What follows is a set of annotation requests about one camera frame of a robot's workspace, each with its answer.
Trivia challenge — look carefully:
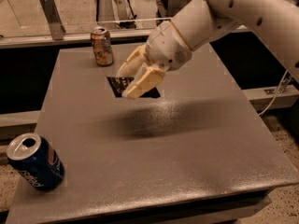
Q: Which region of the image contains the brown orange soda can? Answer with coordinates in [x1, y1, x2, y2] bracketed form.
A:
[91, 26, 114, 66]

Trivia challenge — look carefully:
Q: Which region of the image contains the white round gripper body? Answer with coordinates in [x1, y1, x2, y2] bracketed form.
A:
[145, 21, 192, 71]

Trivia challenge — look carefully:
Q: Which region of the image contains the left grey metal bracket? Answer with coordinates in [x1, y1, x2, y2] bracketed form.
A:
[39, 0, 66, 40]

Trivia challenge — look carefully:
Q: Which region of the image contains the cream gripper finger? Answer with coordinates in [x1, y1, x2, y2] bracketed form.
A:
[117, 45, 149, 77]
[121, 62, 165, 99]

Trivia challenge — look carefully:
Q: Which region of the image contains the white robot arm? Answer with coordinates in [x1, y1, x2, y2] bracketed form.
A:
[117, 0, 299, 99]

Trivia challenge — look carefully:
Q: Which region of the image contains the black rxbar chocolate bar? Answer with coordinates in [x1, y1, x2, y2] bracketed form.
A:
[107, 77, 160, 98]

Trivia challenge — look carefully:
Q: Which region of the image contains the blue pepsi can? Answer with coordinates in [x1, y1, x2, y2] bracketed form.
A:
[7, 133, 64, 190]

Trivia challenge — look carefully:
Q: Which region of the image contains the white cable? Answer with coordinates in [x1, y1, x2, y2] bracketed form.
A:
[257, 70, 292, 117]

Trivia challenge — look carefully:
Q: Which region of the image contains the grey metal rail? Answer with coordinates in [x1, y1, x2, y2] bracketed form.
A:
[0, 28, 154, 49]

